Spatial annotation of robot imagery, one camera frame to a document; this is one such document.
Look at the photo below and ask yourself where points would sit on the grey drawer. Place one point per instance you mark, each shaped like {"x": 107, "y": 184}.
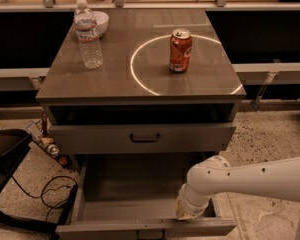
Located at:
{"x": 142, "y": 138}
{"x": 133, "y": 197}

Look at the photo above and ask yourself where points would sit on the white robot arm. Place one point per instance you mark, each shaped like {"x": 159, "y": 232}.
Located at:
{"x": 276, "y": 179}

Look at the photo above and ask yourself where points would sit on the grey drawer cabinet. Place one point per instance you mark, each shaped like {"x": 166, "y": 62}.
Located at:
{"x": 135, "y": 85}

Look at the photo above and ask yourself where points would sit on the grey top drawer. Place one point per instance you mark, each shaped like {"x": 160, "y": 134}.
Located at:
{"x": 142, "y": 138}

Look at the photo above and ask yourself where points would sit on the red soda can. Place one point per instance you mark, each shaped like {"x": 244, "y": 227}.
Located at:
{"x": 180, "y": 50}

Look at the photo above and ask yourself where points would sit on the white bowl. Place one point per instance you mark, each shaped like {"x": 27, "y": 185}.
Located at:
{"x": 102, "y": 22}

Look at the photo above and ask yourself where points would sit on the clear plastic water bottle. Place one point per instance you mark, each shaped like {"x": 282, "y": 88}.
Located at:
{"x": 85, "y": 25}

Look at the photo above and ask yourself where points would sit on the clutter of small items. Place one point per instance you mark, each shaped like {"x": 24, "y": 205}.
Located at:
{"x": 39, "y": 131}

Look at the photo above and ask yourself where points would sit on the metal rail bracket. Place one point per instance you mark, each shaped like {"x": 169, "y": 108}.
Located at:
{"x": 267, "y": 81}

